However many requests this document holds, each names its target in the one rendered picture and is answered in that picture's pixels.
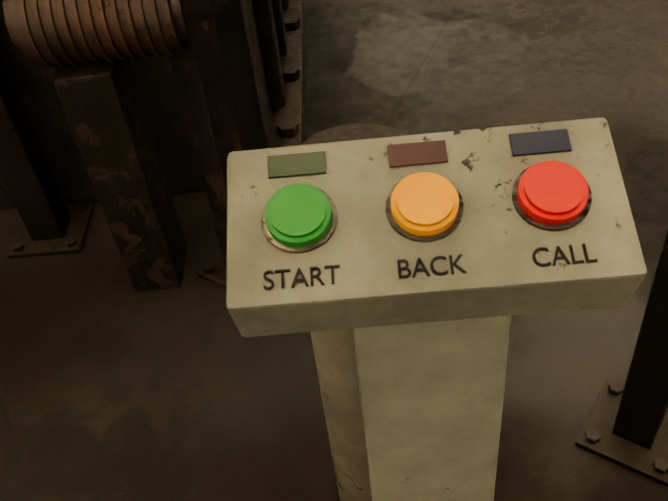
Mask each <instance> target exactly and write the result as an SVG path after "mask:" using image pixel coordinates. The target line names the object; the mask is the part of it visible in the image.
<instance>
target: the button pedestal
mask: <svg viewBox="0 0 668 501"><path fill-rule="evenodd" d="M555 129H567V130H568V133H569V137H570V141H571V145H572V149H573V150H572V151H569V152H558V153H547V154H536V155H525V156H514V157H513V156H512V150H511V145H510V140H509V134H512V133H523V132H534V131H545V130H555ZM436 140H445V143H446V150H447V156H448V162H447V163H437V164H426V165H416V166H405V167H394V168H390V162H389V153H388V145H394V144H405V143H415V142H426V141H436ZM318 151H325V157H326V174H317V175H306V176H295V177H284V178H273V179H268V156H274V155H285V154H296V153H307V152H318ZM544 161H559V162H564V163H566V164H569V165H571V166H573V167H574V168H576V169H577V170H578V171H579V172H580V173H582V175H583V176H584V178H585V180H586V182H587V185H588V199H587V202H586V205H585V207H584V210H583V211H582V213H581V214H580V215H579V216H578V217H577V218H575V219H574V220H572V221H570V222H568V223H565V224H561V225H548V224H544V223H540V222H538V221H536V220H534V219H532V218H531V217H530V216H528V215H527V214H526V213H525V212H524V210H523V209H522V208H521V206H520V204H519V201H518V195H517V192H518V186H519V182H520V179H521V177H522V175H523V174H524V172H525V171H526V170H527V169H528V168H530V167H531V166H533V165H535V164H537V163H540V162H544ZM420 172H428V173H434V174H437V175H440V176H442V177H444V178H446V179H447V180H448V181H449V182H450V183H451V184H452V185H453V186H454V188H455V189H456V191H457V193H458V197H459V207H458V213H457V217H456V219H455V221H454V222H453V224H452V225H451V226H450V227H449V228H448V229H446V230H445V231H443V232H441V233H439V234H437V235H433V236H417V235H413V234H411V233H408V232H407V231H405V230H403V229H402V228H401V227H400V226H399V225H398V224H397V223H396V221H395V219H394V218H393V215H392V211H391V197H392V193H393V191H394V189H395V187H396V186H397V185H398V183H399V182H400V181H402V180H403V179H404V178H406V177H408V176H410V175H412V174H414V173H420ZM291 184H308V185H312V186H314V187H316V188H318V189H320V190H321V191H322V192H323V193H324V194H325V195H326V196H327V198H328V199H329V201H330V204H331V209H332V223H331V226H330V228H329V230H328V232H327V233H326V234H325V236H324V237H323V238H322V239H320V240H319V241H318V242H316V243H314V244H312V245H309V246H306V247H300V248H295V247H289V246H285V245H283V244H281V243H279V242H278V241H277V240H275V239H274V238H273V237H272V235H271V234H270V233H269V231H268V229H267V226H266V223H265V220H264V210H265V206H266V204H267V202H268V200H269V199H270V197H271V196H272V195H273V194H274V193H275V192H276V191H278V190H279V189H281V188H283V187H285V186H288V185H291ZM646 272H647V269H646V265H645V262H644V258H643V254H642V250H641V247H640V243H639V239H638V235H637V231H636V229H635V225H634V221H633V217H632V214H631V210H630V206H629V202H628V199H627V195H626V191H625V187H624V184H623V180H622V176H621V172H620V168H619V165H618V161H617V157H616V153H615V150H614V146H613V142H612V138H611V135H610V131H609V127H608V123H607V120H606V119H605V118H603V117H598V118H587V119H576V120H566V121H555V122H544V123H533V124H522V125H512V126H501V127H490V128H479V129H468V130H458V131H447V132H437V133H426V134H415V135H405V136H394V137H383V138H372V139H362V140H351V141H340V142H329V143H318V144H308V145H297V146H286V147H275V148H264V149H255V150H244V151H233V152H231V153H229V155H228V158H227V308H228V310H229V312H230V314H231V316H232V318H233V320H234V322H235V324H236V325H237V327H238V329H239V331H240V333H241V335H242V336H244V337H255V336H267V335H280V334H292V333H304V332H316V331H328V330H341V329H352V333H353V341H354V350H355V358H356V367H357V376H358V384H359V393H360V401H361V410H362V418H363V427H364V435H365V443H366V451H367V460H368V468H369V477H370V485H371V494H372V501H494V492H495V481H496V471H497V461H498V450H499V440H500V430H501V419H502V410H503V400H504V389H505V379H506V369H507V358H508V348H509V338H510V327H511V317H512V315H523V314H535V313H547V312H559V311H571V310H584V309H596V308H607V307H619V306H624V305H626V304H627V303H628V301H629V300H630V298H631V297H632V295H633V294H634V292H635V291H636V289H637V288H638V286H639V285H640V283H641V282H642V280H643V279H644V277H645V276H646Z"/></svg>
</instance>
